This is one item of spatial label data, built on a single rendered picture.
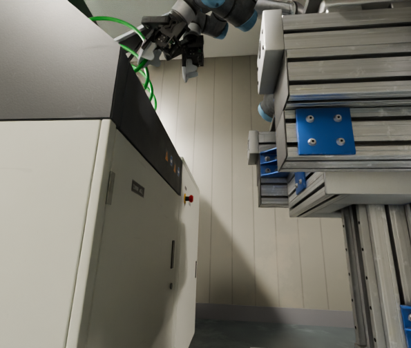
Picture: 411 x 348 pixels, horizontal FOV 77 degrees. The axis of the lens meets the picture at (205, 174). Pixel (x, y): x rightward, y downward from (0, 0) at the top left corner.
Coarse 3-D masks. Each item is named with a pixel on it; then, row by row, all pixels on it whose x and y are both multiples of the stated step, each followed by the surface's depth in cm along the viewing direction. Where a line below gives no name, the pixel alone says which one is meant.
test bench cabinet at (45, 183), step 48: (0, 144) 47; (48, 144) 46; (96, 144) 45; (0, 192) 44; (48, 192) 43; (96, 192) 42; (0, 240) 42; (48, 240) 41; (96, 240) 41; (0, 288) 39; (48, 288) 39; (0, 336) 37; (48, 336) 37
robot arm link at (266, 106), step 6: (264, 96) 118; (270, 96) 111; (264, 102) 115; (270, 102) 111; (258, 108) 119; (264, 108) 115; (270, 108) 112; (264, 114) 116; (270, 114) 114; (270, 120) 118
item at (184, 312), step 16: (192, 192) 148; (192, 208) 148; (192, 224) 148; (192, 240) 147; (192, 256) 147; (176, 272) 105; (192, 272) 147; (176, 288) 104; (192, 288) 148; (176, 304) 104; (192, 304) 148; (176, 320) 103; (192, 320) 148; (176, 336) 103; (192, 336) 150
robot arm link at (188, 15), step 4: (180, 0) 86; (176, 4) 86; (180, 4) 86; (184, 4) 85; (172, 8) 87; (176, 8) 86; (180, 8) 86; (184, 8) 86; (188, 8) 86; (176, 12) 87; (180, 12) 86; (184, 12) 86; (188, 12) 87; (192, 12) 87; (180, 16) 87; (184, 16) 87; (188, 16) 87; (192, 16) 88; (184, 20) 88; (188, 20) 88; (188, 24) 90
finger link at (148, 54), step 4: (152, 44) 89; (148, 48) 89; (152, 48) 89; (140, 52) 89; (144, 52) 90; (148, 52) 89; (152, 52) 89; (140, 56) 90; (144, 56) 90; (148, 56) 89; (152, 56) 89; (140, 60) 91
